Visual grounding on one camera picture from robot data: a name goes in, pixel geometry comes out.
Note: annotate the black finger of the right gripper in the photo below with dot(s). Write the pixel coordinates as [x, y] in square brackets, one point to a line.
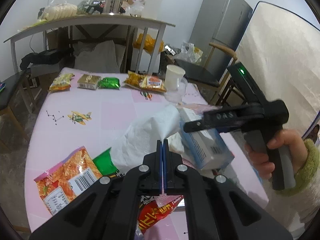
[194, 126]

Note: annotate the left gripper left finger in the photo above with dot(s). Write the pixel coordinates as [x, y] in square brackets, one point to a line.
[108, 209]

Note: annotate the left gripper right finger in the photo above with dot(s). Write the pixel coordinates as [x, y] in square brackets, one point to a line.
[215, 207]

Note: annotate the white blue tissue box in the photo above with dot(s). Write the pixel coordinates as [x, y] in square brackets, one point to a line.
[207, 148]

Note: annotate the clear plastic cup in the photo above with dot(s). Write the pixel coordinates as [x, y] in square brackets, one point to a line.
[175, 96]

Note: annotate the red snack bag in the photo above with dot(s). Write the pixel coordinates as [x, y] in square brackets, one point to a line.
[153, 209]

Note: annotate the green snack wrapper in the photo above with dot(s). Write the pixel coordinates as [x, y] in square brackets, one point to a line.
[105, 165]

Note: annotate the orange pink snack bag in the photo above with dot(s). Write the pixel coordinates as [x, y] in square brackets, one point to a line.
[62, 183]

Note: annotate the white tissue paper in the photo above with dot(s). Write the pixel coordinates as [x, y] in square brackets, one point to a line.
[142, 135]

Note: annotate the green fleece sleeve forearm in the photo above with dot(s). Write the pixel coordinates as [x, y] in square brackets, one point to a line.
[301, 200]

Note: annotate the person's right hand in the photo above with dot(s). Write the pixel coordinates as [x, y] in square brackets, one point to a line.
[289, 137]

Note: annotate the wooden armchair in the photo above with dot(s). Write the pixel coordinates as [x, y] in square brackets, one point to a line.
[211, 76]

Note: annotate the white paper cup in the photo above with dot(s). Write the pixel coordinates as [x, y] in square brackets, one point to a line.
[173, 76]

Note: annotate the orange chip bag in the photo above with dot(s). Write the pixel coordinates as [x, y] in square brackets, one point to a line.
[145, 82]

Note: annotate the pink tablecloth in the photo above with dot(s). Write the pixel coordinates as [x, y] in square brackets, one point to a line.
[55, 136]

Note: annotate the white plastic bag on chair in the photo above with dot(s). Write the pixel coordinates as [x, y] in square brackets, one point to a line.
[189, 53]

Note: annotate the white mattress with blue trim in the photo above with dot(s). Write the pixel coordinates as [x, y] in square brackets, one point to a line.
[281, 52]

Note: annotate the orange plastic bag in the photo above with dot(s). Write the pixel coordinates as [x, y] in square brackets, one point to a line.
[148, 45]

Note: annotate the shiny green snack packet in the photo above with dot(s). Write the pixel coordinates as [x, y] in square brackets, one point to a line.
[109, 83]

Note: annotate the silver refrigerator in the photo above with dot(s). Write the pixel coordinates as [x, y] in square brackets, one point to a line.
[221, 22]

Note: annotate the grey white desk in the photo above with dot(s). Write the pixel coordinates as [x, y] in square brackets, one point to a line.
[96, 28]

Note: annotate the gold brown snack packet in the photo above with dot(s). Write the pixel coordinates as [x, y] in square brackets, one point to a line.
[88, 81]

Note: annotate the yellow snack bag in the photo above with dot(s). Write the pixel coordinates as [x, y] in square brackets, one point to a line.
[61, 83]

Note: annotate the bag of white buns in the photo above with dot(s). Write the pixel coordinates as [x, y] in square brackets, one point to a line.
[56, 12]

